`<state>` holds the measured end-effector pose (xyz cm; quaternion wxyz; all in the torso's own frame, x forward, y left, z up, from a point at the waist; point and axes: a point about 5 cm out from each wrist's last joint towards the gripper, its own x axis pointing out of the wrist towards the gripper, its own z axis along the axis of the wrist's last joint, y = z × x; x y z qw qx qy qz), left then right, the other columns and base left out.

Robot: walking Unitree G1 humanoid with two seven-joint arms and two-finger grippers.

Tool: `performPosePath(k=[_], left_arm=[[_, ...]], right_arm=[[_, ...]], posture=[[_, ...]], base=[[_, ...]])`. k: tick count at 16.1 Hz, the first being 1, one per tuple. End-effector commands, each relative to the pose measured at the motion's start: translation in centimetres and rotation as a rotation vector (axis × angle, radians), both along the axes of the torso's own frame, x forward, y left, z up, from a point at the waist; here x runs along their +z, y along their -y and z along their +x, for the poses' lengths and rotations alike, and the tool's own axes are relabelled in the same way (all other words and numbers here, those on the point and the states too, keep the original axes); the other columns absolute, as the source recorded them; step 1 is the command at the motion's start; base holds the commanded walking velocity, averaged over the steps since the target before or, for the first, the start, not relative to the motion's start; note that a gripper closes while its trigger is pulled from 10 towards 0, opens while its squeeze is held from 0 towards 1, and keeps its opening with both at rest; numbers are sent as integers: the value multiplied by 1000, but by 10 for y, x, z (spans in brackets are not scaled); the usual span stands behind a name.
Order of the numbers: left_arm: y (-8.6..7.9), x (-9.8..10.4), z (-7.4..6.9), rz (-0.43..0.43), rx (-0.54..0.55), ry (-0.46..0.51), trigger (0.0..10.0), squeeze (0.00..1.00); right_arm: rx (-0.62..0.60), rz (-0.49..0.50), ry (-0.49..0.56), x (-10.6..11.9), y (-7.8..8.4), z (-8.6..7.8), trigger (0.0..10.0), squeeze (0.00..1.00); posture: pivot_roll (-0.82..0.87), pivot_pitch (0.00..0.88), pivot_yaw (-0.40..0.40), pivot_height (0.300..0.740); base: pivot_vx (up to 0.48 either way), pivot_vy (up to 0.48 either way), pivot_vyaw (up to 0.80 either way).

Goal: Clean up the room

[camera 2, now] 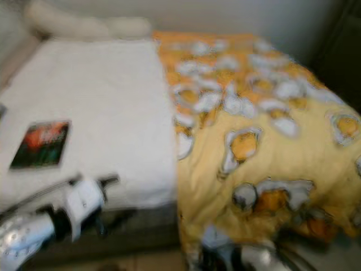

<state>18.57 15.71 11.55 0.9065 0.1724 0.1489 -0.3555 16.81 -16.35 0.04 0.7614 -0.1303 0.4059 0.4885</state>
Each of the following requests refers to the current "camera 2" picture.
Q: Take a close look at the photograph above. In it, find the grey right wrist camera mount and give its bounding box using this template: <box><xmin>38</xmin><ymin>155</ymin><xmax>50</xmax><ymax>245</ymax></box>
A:
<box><xmin>203</xmin><ymin>225</ymin><xmax>233</xmax><ymax>250</ymax></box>

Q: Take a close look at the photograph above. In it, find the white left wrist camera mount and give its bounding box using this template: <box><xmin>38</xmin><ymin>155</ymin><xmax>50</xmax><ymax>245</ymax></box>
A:
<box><xmin>63</xmin><ymin>176</ymin><xmax>109</xmax><ymax>242</ymax></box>

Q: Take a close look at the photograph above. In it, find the dark wardrobe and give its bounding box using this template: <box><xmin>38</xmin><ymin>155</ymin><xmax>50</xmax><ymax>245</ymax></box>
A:
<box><xmin>310</xmin><ymin>0</ymin><xmax>361</xmax><ymax>94</ymax></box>

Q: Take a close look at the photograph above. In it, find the cream knotted bolster pillow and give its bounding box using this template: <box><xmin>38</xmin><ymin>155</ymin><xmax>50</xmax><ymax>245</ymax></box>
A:
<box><xmin>28</xmin><ymin>0</ymin><xmax>153</xmax><ymax>40</ymax></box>

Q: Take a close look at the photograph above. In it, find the dark red green book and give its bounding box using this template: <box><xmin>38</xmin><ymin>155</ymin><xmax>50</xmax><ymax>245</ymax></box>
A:
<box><xmin>9</xmin><ymin>120</ymin><xmax>72</xmax><ymax>170</ymax></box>

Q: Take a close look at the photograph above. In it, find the grey bed base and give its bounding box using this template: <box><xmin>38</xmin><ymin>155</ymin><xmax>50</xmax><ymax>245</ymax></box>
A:
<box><xmin>28</xmin><ymin>203</ymin><xmax>182</xmax><ymax>263</ymax></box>

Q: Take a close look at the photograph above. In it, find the orange yellow cartoon blanket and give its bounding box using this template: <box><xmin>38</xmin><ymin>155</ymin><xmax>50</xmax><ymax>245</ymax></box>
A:
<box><xmin>152</xmin><ymin>31</ymin><xmax>361</xmax><ymax>269</ymax></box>

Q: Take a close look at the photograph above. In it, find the white quilted mattress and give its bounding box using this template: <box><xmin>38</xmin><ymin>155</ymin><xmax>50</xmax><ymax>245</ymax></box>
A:
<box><xmin>0</xmin><ymin>38</ymin><xmax>178</xmax><ymax>212</ymax></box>

